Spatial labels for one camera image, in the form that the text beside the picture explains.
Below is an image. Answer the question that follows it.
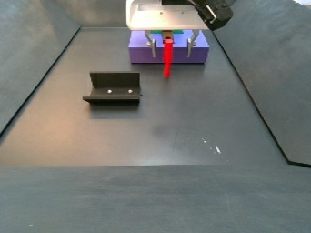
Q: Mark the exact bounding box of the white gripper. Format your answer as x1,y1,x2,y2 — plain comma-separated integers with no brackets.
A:
127,0,209,57

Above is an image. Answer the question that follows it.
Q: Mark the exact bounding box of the red stick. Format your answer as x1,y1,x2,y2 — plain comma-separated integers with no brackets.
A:
165,39,173,78

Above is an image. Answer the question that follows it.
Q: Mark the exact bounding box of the brown L-shaped holder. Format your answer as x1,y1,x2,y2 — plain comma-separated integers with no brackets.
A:
162,30,174,43

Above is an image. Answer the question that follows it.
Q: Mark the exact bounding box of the green block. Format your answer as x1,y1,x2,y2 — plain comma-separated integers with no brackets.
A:
151,30,183,34

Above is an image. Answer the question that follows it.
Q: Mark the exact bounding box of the purple base block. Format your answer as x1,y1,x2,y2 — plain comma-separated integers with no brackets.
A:
129,30,210,64

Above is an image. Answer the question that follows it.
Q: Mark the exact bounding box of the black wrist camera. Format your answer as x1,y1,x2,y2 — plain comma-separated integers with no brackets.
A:
161,0,234,31

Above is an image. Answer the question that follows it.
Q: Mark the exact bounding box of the black angle bracket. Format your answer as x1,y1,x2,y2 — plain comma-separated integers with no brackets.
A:
83,72,142,104

